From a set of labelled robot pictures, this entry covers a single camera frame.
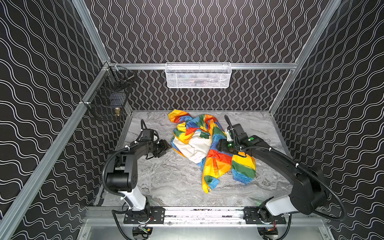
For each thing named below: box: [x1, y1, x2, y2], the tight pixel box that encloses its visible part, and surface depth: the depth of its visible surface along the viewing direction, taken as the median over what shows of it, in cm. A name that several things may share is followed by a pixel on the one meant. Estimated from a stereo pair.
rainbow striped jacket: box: [168, 109, 256, 194], surface depth 95 cm
